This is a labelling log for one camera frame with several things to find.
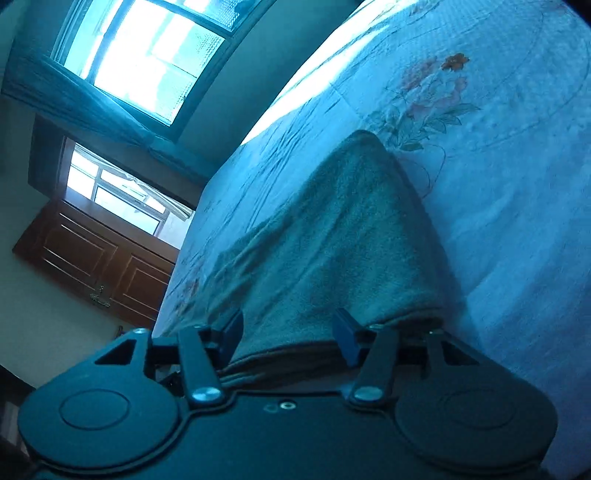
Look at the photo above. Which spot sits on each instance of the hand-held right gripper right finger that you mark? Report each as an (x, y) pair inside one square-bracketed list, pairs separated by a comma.
[(345, 337)]

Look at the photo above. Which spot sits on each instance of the brown wooden door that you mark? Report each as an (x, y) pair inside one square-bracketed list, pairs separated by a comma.
[(99, 263)]

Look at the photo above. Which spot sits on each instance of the bed with floral sheet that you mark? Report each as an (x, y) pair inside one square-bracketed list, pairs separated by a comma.
[(485, 207)]

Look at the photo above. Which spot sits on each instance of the blue curtain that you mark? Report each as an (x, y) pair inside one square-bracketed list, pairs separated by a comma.
[(101, 120)]

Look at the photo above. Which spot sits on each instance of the grey-green pants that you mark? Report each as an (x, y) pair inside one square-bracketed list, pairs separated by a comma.
[(332, 258)]

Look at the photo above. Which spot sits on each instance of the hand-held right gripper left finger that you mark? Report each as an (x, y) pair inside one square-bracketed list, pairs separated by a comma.
[(233, 334)]

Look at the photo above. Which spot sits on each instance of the large bedroom window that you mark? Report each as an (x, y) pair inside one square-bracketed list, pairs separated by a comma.
[(143, 55)]

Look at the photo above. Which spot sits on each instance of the window in next room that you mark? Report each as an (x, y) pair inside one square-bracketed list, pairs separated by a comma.
[(124, 194)]

